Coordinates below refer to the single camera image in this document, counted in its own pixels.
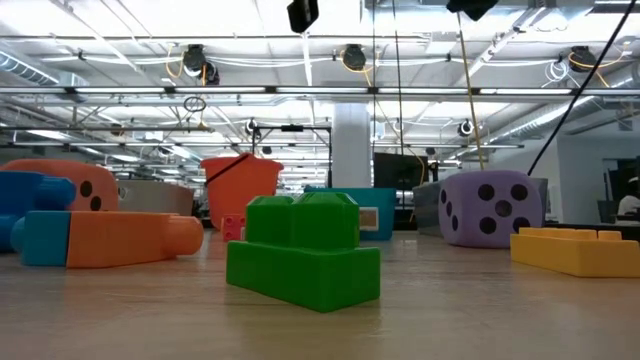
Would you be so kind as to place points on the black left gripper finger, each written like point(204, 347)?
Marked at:
point(302, 15)

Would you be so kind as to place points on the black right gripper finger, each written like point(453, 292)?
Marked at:
point(472, 7)

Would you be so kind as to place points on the purple foam die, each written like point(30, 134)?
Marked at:
point(502, 180)

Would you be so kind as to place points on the small orange studded brick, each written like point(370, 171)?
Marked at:
point(232, 227)

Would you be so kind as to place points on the blue two-stud toy block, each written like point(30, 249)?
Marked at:
point(20, 190)

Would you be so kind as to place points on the blue single-stud toy block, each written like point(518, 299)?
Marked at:
point(47, 237)

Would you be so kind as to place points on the white building pillar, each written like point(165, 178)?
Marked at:
point(351, 150)

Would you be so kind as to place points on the orange plastic bucket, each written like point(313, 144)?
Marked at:
point(250, 185)

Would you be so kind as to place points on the black monitor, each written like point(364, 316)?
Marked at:
point(400, 172)

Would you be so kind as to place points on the dark translucent plastic bin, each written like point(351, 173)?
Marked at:
point(425, 210)

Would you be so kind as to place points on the teal plastic bin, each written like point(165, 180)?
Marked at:
point(385, 215)

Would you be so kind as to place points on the clear grey plastic bin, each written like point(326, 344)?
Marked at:
point(155, 197)

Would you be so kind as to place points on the person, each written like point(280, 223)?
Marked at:
point(630, 205)

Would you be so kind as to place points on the green two-stud toy block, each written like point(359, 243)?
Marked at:
point(300, 270)

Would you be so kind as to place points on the yellow flat studded brick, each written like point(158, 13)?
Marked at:
point(575, 257)

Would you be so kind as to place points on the orange foam die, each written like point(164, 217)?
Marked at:
point(60, 167)

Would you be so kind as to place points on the orange angled toy block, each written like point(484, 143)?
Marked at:
point(120, 237)

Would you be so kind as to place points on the black background rig frame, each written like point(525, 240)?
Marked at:
point(292, 128)

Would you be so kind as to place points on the silver ventilation duct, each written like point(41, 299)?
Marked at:
point(550, 120)
point(20, 67)

